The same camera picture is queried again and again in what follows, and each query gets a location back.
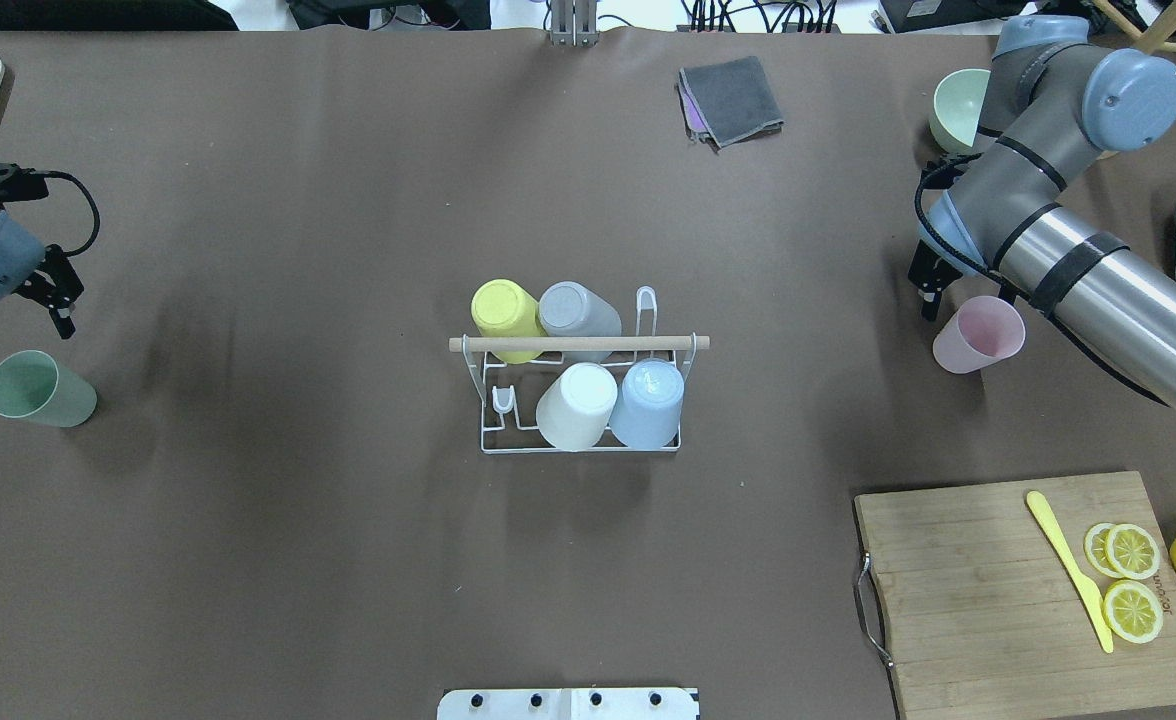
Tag blue cup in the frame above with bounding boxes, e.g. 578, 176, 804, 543
608, 359, 684, 449

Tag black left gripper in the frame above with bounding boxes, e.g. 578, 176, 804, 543
18, 245, 83, 340

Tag wooden cutting board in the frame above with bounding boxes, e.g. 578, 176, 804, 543
854, 471, 1176, 719

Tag grey cup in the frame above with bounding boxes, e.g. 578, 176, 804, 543
537, 281, 623, 336

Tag white cup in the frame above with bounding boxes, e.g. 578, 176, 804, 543
536, 364, 617, 452

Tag white wire cup holder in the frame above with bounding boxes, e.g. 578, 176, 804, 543
448, 279, 710, 455

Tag pink cup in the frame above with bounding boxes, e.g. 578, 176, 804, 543
933, 296, 1025, 374

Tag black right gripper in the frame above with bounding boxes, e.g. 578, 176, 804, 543
908, 240, 960, 322

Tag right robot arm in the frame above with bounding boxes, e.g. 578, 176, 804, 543
909, 14, 1176, 411

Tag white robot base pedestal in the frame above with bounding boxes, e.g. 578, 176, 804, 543
436, 685, 701, 719

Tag yellow cup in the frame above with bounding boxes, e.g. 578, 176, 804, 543
470, 278, 547, 336

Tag green bowl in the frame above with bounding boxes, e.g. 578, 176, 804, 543
928, 68, 990, 155

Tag aluminium frame post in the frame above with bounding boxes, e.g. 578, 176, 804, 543
544, 0, 600, 47

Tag yellow plastic knife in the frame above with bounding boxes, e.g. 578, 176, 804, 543
1024, 489, 1115, 653

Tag lemon slice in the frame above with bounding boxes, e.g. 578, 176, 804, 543
1083, 521, 1122, 579
1103, 579, 1164, 644
1103, 524, 1161, 582

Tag grey folded cloth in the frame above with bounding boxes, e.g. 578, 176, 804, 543
676, 55, 784, 149

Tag green cup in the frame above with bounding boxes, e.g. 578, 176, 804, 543
0, 349, 98, 428

